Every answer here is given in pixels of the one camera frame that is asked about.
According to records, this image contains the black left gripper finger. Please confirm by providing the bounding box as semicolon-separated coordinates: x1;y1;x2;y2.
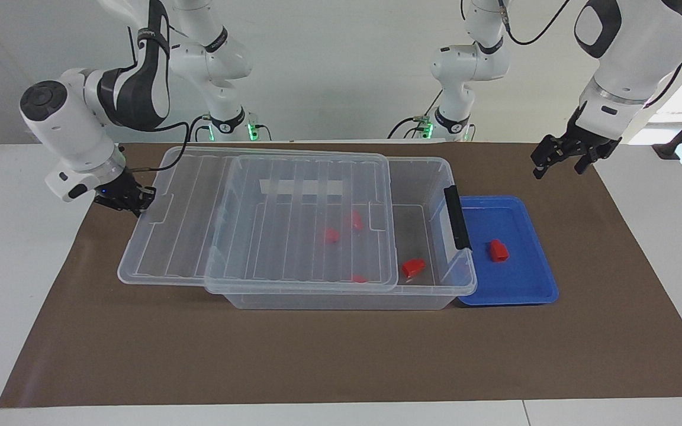
530;135;562;180
574;147;602;176

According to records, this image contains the clear ribbed plastic lid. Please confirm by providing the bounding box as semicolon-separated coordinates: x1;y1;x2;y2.
117;146;399;295

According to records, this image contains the black box latch handle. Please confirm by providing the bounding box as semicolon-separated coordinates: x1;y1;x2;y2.
443;185;473;251

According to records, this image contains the blue plastic tray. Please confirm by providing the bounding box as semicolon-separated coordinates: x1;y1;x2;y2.
456;195;559;306

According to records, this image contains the clear plastic storage box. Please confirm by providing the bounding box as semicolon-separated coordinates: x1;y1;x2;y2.
205;155;478;311

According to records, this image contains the white paper label strip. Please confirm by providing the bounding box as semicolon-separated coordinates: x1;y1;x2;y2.
261;179;345;196

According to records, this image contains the brown table mat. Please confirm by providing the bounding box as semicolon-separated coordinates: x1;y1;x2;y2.
0;142;682;409

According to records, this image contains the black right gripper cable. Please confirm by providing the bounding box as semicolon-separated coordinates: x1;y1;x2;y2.
128;24;194;173

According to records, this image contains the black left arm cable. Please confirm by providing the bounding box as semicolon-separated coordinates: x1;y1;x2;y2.
498;0;572;46

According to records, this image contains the black left base cable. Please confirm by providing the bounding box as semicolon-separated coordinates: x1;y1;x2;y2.
388;89;437;140

